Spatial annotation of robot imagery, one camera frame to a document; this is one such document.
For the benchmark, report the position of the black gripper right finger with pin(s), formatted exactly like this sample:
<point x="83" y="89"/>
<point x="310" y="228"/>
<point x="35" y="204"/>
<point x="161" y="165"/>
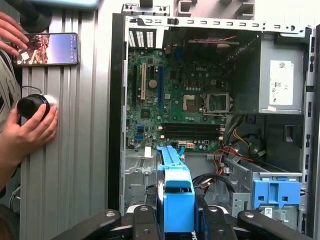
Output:
<point x="215" y="225"/>

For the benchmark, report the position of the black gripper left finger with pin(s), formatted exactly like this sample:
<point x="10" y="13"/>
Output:
<point x="146" y="225"/>

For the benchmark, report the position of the hard disk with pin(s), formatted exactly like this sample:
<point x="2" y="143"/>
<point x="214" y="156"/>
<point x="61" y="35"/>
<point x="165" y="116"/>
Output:
<point x="178" y="205"/>

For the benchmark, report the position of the perforated metal disk bay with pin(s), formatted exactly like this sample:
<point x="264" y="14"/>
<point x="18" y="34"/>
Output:
<point x="135" y="172"/>

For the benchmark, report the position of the person's right hand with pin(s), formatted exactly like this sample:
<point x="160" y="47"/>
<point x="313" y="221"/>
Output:
<point x="27" y="137"/>

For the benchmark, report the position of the person's left hand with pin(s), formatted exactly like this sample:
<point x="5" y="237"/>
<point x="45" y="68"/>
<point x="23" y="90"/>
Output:
<point x="12" y="32"/>

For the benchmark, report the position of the grey metal drive cage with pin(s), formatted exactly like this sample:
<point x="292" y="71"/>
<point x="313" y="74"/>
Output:
<point x="250" y="175"/>

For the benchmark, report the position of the blue plastic drive latch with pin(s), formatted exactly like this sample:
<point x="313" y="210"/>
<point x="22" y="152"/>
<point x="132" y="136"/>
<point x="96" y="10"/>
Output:
<point x="275" y="192"/>

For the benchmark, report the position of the black RAM slot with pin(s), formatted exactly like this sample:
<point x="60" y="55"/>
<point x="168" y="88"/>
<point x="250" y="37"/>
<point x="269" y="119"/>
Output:
<point x="192" y="128"/>
<point x="192" y="137"/>
<point x="192" y="124"/>
<point x="192" y="132"/>

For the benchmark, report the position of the green motherboard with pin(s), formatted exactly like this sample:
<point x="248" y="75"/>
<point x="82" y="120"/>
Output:
<point x="175" y="117"/>

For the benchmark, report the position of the metal socket cover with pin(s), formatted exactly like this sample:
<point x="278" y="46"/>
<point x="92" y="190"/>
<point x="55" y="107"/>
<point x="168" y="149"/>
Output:
<point x="205" y="103"/>

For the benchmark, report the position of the CPU socket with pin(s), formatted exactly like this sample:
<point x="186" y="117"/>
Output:
<point x="192" y="102"/>

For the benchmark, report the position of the black open PC case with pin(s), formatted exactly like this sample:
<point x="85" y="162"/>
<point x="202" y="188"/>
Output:
<point x="116" y="100"/>

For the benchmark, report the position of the blue expansion slot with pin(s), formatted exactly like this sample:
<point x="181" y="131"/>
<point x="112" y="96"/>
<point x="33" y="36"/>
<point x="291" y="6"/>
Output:
<point x="160" y="87"/>

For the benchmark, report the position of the black expansion slot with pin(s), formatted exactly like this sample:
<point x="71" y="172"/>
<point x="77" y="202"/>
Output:
<point x="134" y="85"/>

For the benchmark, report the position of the silver coin cell battery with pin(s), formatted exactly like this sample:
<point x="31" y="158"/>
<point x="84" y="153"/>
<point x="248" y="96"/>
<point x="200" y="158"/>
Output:
<point x="153" y="83"/>

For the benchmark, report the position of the beige expansion slot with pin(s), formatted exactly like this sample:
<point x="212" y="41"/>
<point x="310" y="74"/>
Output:
<point x="143" y="80"/>

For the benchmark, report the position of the grey power supply unit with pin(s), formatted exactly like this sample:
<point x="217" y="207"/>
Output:
<point x="250" y="82"/>

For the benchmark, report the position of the black case fan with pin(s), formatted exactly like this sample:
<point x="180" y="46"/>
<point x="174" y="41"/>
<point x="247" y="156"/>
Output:
<point x="212" y="51"/>

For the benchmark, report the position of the black smartphone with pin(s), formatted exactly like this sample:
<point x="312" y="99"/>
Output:
<point x="60" y="50"/>

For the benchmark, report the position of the person's striped shirt torso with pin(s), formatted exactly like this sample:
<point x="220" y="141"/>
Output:
<point x="7" y="82"/>

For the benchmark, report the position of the black rounded object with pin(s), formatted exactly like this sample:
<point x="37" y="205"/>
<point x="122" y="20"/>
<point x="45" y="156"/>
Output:
<point x="37" y="18"/>

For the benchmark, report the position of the metal expansion slot bracket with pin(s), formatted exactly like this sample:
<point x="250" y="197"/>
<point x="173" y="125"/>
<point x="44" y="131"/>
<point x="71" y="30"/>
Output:
<point x="145" y="11"/>

